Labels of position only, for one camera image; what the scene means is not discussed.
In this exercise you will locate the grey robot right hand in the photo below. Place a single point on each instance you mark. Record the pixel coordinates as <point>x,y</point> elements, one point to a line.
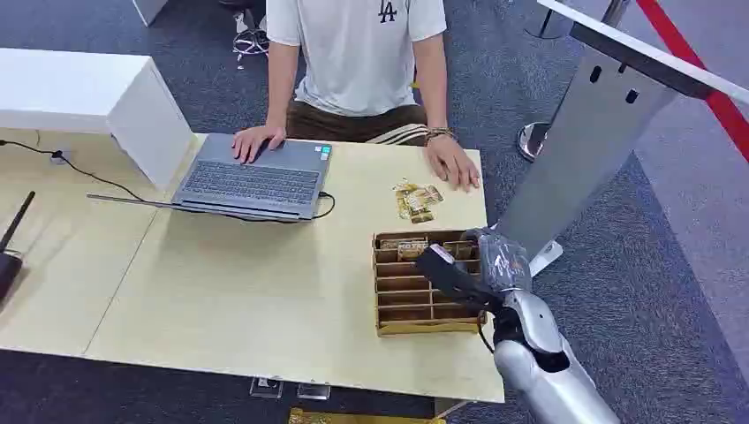
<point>497,263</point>

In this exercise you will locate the person's left hand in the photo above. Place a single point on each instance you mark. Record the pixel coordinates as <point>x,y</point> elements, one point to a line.
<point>453,164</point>

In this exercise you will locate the person's right hand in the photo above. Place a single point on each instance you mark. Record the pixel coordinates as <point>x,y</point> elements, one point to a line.
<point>253,143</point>

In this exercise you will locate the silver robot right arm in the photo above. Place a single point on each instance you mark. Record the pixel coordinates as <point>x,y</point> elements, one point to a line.
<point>544,374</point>

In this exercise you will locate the grey laptop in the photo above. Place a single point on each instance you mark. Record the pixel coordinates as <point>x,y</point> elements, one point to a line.
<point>251,181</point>

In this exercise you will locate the chrome stanchion base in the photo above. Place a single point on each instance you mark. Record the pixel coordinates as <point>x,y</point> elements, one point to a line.
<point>531,142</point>

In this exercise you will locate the wooden card box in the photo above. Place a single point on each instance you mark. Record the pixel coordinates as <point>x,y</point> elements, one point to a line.
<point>409,304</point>

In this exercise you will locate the chrome chair base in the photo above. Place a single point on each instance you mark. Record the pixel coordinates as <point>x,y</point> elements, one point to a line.
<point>250,41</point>

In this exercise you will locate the person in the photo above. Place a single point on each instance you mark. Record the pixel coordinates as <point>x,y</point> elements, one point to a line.
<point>357,52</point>

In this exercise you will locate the grey metal table stand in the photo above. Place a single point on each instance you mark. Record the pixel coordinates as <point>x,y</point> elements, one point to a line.
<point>591,146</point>

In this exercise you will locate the pale desk leg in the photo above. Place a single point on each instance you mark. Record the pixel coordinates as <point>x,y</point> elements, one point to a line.
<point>449,407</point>

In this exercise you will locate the white furniture corner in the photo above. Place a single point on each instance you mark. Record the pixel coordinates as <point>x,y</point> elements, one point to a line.
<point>149,9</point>

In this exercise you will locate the white cabinet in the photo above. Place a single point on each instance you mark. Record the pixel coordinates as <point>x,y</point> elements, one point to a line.
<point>88,93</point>

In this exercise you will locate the yellow patterned sheet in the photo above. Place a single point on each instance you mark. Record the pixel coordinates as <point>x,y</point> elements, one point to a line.
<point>351,418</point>

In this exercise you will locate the red barrier belt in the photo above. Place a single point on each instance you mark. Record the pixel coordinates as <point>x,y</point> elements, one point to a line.
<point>720,105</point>

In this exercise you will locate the black router with antenna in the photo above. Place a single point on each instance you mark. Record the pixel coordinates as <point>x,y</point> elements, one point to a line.
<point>8,266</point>

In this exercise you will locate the clear acrylic bracket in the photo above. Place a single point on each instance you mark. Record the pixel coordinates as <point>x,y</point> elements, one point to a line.
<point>266,388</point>
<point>313,391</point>

